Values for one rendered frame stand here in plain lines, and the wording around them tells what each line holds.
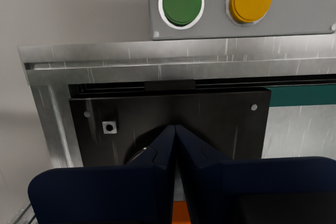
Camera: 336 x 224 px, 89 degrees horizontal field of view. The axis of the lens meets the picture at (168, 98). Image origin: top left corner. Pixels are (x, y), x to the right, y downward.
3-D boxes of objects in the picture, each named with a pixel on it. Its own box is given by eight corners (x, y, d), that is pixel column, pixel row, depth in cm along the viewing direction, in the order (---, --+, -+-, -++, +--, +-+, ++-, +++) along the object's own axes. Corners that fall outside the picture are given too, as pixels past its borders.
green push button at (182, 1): (161, -14, 18) (161, -21, 16) (199, -15, 18) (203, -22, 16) (163, 26, 19) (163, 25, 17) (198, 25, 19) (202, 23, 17)
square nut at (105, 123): (104, 118, 21) (101, 121, 20) (117, 117, 21) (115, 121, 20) (106, 130, 21) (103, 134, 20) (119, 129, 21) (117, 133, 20)
